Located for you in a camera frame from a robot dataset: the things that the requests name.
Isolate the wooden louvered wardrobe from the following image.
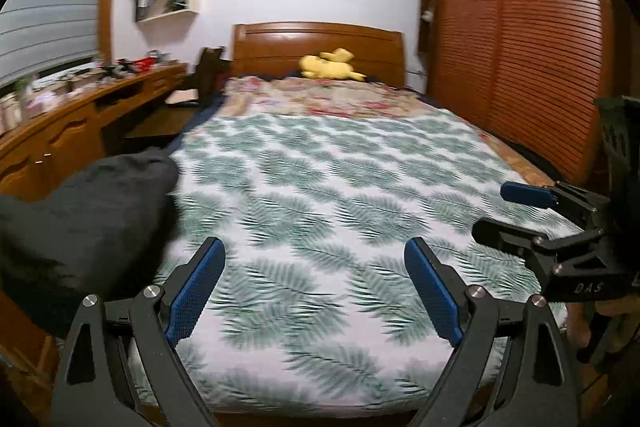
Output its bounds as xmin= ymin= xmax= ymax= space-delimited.
xmin=419 ymin=0 xmax=616 ymax=185

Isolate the wooden desk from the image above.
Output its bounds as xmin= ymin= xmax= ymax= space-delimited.
xmin=0 ymin=62 xmax=190 ymax=202

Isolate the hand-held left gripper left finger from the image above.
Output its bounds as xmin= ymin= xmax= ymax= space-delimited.
xmin=51 ymin=237 xmax=227 ymax=427

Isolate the person's right hand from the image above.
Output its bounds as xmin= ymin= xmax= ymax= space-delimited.
xmin=567 ymin=297 xmax=640 ymax=360

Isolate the dark wooden chair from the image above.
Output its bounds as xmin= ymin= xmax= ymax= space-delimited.
xmin=125 ymin=46 xmax=233 ymax=140

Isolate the black jacket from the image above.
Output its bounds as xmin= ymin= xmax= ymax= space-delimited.
xmin=0 ymin=147 xmax=180 ymax=338

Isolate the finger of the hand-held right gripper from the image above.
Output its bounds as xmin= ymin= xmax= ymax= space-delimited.
xmin=471 ymin=216 xmax=608 ymax=265
xmin=500 ymin=180 xmax=613 ymax=230

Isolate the wooden headboard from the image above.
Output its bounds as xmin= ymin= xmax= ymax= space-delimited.
xmin=231 ymin=22 xmax=405 ymax=88

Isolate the yellow plush toy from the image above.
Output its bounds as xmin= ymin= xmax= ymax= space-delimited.
xmin=299 ymin=48 xmax=367 ymax=82

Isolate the floral blanket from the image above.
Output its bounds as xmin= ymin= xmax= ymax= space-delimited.
xmin=220 ymin=76 xmax=556 ymax=188

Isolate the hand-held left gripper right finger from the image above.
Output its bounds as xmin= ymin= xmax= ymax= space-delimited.
xmin=404 ymin=237 xmax=583 ymax=427

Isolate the leaf print blanket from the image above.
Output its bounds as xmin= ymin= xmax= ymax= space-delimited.
xmin=127 ymin=114 xmax=583 ymax=413

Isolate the black tripod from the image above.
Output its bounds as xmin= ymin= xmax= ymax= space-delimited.
xmin=100 ymin=61 xmax=143 ymax=80

